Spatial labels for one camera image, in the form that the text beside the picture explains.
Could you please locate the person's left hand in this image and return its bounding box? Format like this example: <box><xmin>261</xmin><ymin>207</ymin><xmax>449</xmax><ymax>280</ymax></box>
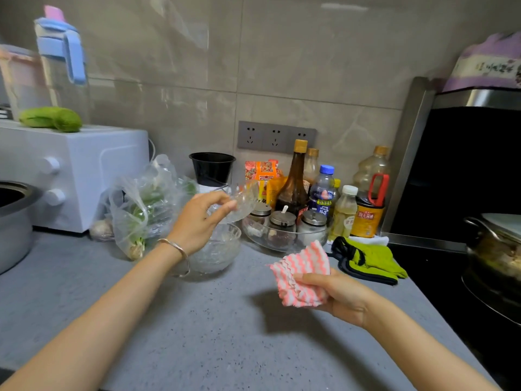
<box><xmin>167</xmin><ymin>191</ymin><xmax>239</xmax><ymax>257</ymax></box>

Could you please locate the person's right hand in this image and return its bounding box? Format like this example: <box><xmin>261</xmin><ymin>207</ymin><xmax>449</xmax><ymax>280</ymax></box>
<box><xmin>293</xmin><ymin>269</ymin><xmax>380</xmax><ymax>329</ymax></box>

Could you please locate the pink striped dish cloth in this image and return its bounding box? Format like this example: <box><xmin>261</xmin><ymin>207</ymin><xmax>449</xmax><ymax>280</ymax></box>
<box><xmin>269</xmin><ymin>251</ymin><xmax>331</xmax><ymax>308</ymax></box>

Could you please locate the small clear glass bowl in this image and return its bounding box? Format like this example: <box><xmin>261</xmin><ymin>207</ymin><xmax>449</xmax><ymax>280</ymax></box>
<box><xmin>207</xmin><ymin>181</ymin><xmax>260</xmax><ymax>225</ymax></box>

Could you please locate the person's right forearm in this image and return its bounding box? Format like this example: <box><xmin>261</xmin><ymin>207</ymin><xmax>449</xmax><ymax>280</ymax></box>
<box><xmin>362</xmin><ymin>295</ymin><xmax>502</xmax><ymax>391</ymax></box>

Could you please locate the person's left forearm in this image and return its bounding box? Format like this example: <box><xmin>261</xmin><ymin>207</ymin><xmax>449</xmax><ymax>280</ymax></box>
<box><xmin>0</xmin><ymin>239</ymin><xmax>191</xmax><ymax>391</ymax></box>

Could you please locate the glass seasoning jar metal lid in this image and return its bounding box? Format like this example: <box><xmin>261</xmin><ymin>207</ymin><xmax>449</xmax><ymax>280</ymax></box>
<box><xmin>296</xmin><ymin>210</ymin><xmax>329</xmax><ymax>245</ymax></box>
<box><xmin>268</xmin><ymin>205</ymin><xmax>297</xmax><ymax>250</ymax></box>
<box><xmin>249</xmin><ymin>202</ymin><xmax>273</xmax><ymax>227</ymax></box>

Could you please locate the black plastic cup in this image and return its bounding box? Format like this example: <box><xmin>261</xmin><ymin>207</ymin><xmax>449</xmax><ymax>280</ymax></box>
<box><xmin>189</xmin><ymin>152</ymin><xmax>237</xmax><ymax>188</ymax></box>

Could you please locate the large clear glass bowl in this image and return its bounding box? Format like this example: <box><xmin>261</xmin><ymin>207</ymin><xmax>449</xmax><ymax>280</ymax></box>
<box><xmin>188</xmin><ymin>222</ymin><xmax>242</xmax><ymax>275</ymax></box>

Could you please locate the round glass condiment tray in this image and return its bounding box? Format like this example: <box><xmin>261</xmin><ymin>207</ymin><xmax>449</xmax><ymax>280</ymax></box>
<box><xmin>242</xmin><ymin>216</ymin><xmax>330</xmax><ymax>254</ymax></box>

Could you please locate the yellow seasoning packet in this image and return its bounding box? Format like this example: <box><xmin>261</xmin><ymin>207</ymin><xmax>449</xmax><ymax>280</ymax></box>
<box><xmin>266</xmin><ymin>176</ymin><xmax>288</xmax><ymax>209</ymax></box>

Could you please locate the orange seasoning packet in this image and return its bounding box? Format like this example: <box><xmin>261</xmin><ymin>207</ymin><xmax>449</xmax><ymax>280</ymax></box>
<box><xmin>244</xmin><ymin>159</ymin><xmax>282</xmax><ymax>182</ymax></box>

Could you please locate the green and black oven mitt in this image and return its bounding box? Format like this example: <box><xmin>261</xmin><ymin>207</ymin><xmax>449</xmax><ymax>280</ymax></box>
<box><xmin>330</xmin><ymin>236</ymin><xmax>409</xmax><ymax>286</ymax></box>

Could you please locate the clear bottle with white cap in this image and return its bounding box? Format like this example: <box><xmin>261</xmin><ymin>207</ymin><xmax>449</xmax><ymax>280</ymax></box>
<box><xmin>328</xmin><ymin>185</ymin><xmax>359</xmax><ymax>242</ymax></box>

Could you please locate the dark brown sauce bottle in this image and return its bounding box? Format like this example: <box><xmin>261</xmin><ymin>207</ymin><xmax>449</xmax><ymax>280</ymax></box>
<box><xmin>275</xmin><ymin>139</ymin><xmax>310</xmax><ymax>216</ymax></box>

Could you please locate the plastic bag of green vegetables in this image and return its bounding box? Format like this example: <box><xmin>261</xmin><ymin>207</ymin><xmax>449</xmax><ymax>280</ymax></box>
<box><xmin>107</xmin><ymin>154</ymin><xmax>198</xmax><ymax>261</ymax></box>

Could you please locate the blue capped plastic bottle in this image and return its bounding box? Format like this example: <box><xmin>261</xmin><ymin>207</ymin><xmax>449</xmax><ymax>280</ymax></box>
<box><xmin>308</xmin><ymin>165</ymin><xmax>336</xmax><ymax>219</ymax></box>

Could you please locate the clear bottle with gold cap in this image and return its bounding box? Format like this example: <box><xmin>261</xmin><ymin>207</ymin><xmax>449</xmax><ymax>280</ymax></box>
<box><xmin>303</xmin><ymin>147</ymin><xmax>320</xmax><ymax>188</ymax></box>

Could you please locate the garlic bulb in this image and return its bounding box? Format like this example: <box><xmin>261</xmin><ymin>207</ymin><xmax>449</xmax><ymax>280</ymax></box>
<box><xmin>89</xmin><ymin>218</ymin><xmax>115</xmax><ymax>242</ymax></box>

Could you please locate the white countertop oven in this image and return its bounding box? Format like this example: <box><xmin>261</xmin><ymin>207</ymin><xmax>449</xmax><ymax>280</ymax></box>
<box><xmin>0</xmin><ymin>119</ymin><xmax>150</xmax><ymax>234</ymax></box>

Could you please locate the black stove with steel hood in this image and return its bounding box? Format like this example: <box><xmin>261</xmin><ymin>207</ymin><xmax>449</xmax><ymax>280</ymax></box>
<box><xmin>380</xmin><ymin>77</ymin><xmax>521</xmax><ymax>391</ymax></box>

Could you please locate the steel cooking pot with lid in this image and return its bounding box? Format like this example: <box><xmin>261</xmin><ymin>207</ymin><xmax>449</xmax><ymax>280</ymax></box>
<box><xmin>462</xmin><ymin>212</ymin><xmax>521</xmax><ymax>327</ymax></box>

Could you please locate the green cucumber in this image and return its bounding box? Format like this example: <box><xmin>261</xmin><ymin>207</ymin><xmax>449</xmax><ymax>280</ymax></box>
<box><xmin>19</xmin><ymin>106</ymin><xmax>83</xmax><ymax>133</ymax></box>

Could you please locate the silver metal pot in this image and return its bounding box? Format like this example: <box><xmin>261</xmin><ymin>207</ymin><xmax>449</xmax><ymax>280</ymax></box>
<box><xmin>0</xmin><ymin>181</ymin><xmax>44</xmax><ymax>276</ymax></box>

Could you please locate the clear pitcher with blue lid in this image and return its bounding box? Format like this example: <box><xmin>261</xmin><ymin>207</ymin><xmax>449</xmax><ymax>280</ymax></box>
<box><xmin>34</xmin><ymin>5</ymin><xmax>91</xmax><ymax>123</ymax></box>

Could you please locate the clear container with pink rim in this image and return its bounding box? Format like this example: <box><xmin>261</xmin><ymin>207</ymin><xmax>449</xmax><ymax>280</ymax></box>
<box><xmin>0</xmin><ymin>44</ymin><xmax>53</xmax><ymax>121</ymax></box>

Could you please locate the purple patterned cloth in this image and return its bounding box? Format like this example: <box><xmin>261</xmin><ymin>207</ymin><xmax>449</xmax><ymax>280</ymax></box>
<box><xmin>442</xmin><ymin>31</ymin><xmax>521</xmax><ymax>93</ymax></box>

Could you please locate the silver bracelet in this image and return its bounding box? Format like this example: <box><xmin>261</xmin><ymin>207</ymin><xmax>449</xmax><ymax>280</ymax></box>
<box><xmin>157</xmin><ymin>238</ymin><xmax>191</xmax><ymax>278</ymax></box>

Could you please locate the oil bottle with red handle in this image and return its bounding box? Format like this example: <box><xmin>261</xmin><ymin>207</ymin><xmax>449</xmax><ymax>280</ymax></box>
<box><xmin>350</xmin><ymin>146</ymin><xmax>391</xmax><ymax>239</ymax></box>

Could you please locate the grey wall socket panel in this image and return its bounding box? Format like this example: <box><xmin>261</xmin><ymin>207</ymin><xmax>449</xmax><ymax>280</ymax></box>
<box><xmin>237</xmin><ymin>121</ymin><xmax>317</xmax><ymax>154</ymax></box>

